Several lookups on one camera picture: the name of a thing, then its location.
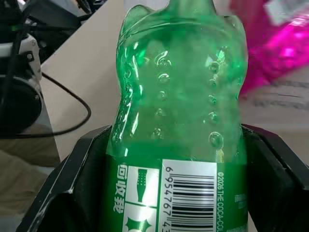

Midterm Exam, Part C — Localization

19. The black equipment frame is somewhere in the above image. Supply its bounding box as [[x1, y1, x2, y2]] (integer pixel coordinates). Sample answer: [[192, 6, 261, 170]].
[[0, 0, 114, 61]]

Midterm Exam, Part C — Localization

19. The white and black robot body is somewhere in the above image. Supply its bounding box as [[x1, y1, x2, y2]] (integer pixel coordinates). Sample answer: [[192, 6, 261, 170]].
[[0, 32, 44, 135]]

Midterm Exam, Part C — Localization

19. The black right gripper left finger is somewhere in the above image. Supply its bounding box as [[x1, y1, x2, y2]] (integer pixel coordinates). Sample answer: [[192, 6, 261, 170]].
[[14, 124, 116, 232]]

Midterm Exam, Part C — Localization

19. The pink plastic bag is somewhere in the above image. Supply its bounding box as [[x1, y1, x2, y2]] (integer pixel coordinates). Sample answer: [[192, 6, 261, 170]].
[[228, 0, 309, 97]]

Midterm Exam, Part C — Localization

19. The black cable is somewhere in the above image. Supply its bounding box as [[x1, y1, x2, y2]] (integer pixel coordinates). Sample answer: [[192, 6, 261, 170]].
[[0, 72, 92, 140]]

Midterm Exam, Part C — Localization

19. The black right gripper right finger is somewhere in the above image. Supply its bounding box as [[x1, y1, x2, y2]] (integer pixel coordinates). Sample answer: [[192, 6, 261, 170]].
[[238, 123, 309, 232]]

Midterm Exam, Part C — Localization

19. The green plastic soda bottle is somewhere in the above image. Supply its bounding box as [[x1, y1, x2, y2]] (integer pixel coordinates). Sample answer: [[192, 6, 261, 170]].
[[98, 0, 252, 232]]

